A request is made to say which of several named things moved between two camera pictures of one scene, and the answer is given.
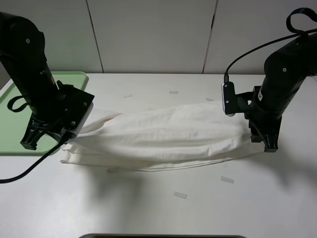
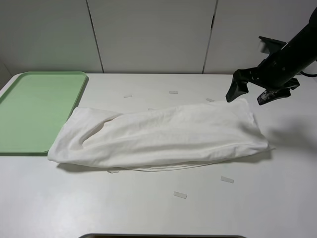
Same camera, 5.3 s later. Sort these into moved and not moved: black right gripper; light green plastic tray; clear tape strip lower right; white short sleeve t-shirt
Moved: black right gripper
Not moved: clear tape strip lower right; white short sleeve t-shirt; light green plastic tray
